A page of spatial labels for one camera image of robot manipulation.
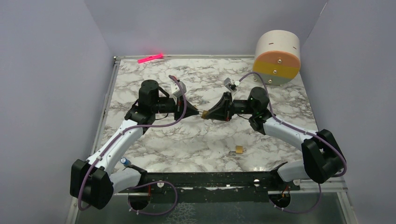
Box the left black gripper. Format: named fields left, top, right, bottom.
left=152, top=94, right=199, bottom=122

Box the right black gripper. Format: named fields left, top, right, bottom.
left=205, top=91, right=256, bottom=121

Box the brass padlock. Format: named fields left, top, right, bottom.
left=199, top=111, right=210, bottom=119
left=229, top=146, right=246, bottom=156

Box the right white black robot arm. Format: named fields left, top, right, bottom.
left=202, top=87, right=346, bottom=190

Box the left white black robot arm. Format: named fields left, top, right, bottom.
left=70, top=76, right=199, bottom=211

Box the pink marker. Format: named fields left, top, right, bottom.
left=137, top=53, right=163, bottom=64

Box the cream cylinder with coloured face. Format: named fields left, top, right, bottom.
left=252, top=30, right=301, bottom=85

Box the blue capacitor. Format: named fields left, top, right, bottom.
left=120, top=157, right=131, bottom=167

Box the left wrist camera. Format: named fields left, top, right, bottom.
left=170, top=81, right=186, bottom=98

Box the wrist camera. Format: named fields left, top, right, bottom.
left=170, top=81, right=186, bottom=98
left=223, top=77, right=240, bottom=93

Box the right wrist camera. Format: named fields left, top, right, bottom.
left=223, top=77, right=240, bottom=93

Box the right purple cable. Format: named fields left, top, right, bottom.
left=239, top=71, right=348, bottom=215

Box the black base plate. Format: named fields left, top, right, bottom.
left=122, top=171, right=300, bottom=203

